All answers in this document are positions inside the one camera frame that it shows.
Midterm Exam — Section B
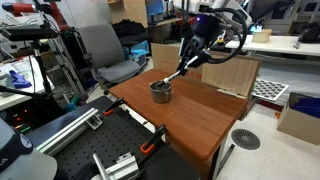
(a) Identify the small steel pot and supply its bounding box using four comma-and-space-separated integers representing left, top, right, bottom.
149, 79, 174, 104

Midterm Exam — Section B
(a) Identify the short aluminium profile rail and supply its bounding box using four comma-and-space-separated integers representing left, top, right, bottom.
92, 152, 116, 180

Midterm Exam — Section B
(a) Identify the brown box with red print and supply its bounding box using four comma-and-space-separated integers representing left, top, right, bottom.
150, 42, 205, 83

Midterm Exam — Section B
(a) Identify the black perforated breadboard plate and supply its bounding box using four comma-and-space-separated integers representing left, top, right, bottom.
54, 111, 168, 180

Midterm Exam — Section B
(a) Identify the white side table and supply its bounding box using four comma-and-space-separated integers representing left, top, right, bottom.
0, 54, 55, 112

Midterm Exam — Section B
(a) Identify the cardboard box with blue contents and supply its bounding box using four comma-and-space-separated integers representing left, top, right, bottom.
276, 91, 320, 146

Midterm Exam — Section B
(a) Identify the black bag on desk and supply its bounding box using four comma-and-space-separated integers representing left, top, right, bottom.
111, 18, 148, 38

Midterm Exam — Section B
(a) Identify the black camera on tripod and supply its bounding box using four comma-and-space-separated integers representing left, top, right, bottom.
1, 24, 60, 43

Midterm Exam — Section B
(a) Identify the long aluminium profile rail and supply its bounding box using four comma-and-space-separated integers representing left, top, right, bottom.
34, 107, 101, 157

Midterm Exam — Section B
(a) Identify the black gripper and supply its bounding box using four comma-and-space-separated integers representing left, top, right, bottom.
176, 30, 214, 78

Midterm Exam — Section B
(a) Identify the orange black bar clamp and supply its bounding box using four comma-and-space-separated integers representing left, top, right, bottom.
102, 97, 126, 117
139, 124, 168, 155

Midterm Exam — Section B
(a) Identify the black tripod stand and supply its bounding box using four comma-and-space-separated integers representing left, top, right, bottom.
0, 39, 58, 103

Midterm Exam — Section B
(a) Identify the blue cloth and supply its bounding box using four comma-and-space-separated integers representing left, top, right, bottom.
8, 69, 33, 90

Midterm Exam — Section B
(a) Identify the long white table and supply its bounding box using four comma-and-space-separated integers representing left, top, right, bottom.
225, 33, 320, 58

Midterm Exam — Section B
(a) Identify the black equipment on table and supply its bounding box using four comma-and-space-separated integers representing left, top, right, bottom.
295, 22, 320, 45

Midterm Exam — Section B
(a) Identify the checkered calibration board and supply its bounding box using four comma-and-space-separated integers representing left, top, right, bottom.
251, 77, 290, 102

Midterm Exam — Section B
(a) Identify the corrugated cardboard panel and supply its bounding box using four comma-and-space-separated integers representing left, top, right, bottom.
200, 51, 263, 100

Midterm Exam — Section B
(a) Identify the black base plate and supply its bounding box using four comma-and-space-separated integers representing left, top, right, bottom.
24, 95, 202, 180

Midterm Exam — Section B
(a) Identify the small wooden box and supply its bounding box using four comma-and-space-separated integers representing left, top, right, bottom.
251, 28, 273, 44

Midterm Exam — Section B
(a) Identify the black grey cap shaped cover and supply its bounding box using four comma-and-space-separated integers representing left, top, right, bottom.
0, 116, 58, 180

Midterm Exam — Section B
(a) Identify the black device with red lights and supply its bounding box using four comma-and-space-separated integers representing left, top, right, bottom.
5, 105, 36, 135

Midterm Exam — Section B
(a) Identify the blue plastic bin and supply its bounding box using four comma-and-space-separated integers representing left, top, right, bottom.
128, 39, 150, 61

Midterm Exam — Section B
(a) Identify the green bottle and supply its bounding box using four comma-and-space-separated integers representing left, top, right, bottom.
64, 94, 81, 113

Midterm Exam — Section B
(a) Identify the thick black gripper cable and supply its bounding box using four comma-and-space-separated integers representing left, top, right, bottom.
199, 6, 250, 65

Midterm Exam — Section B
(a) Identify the black white marker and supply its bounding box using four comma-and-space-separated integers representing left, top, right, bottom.
156, 55, 200, 89

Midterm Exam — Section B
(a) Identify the grey office chair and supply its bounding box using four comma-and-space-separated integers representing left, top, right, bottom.
78, 23, 143, 92

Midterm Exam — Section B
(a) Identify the round floor drain grate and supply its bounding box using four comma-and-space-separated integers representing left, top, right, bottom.
230, 128, 262, 151

